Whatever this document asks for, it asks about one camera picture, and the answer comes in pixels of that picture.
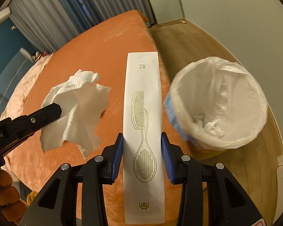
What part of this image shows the white comb paper sleeve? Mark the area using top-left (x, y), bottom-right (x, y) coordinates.
top-left (123, 52), bottom-right (165, 225)

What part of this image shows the white paper towel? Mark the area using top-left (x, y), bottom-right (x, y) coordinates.
top-left (40, 70), bottom-right (111, 158)

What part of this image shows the trash bin with white liner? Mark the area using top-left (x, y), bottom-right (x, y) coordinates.
top-left (164, 57), bottom-right (268, 151)

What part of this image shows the orange gloved left hand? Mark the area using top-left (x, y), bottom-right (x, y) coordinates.
top-left (0, 170), bottom-right (28, 225)

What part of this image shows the pink floral blanket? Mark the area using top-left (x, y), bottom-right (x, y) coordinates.
top-left (0, 54), bottom-right (53, 121)

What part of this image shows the teal pillow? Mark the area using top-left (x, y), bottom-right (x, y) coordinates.
top-left (0, 48), bottom-right (35, 116)

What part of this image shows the orange velvet bed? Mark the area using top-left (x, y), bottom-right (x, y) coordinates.
top-left (8, 10), bottom-right (192, 225)

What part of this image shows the grey pleated curtain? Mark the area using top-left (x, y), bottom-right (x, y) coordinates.
top-left (9, 0), bottom-right (156, 53)

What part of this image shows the gold framed standing mirror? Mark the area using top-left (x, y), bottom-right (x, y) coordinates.
top-left (149, 0), bottom-right (184, 27)

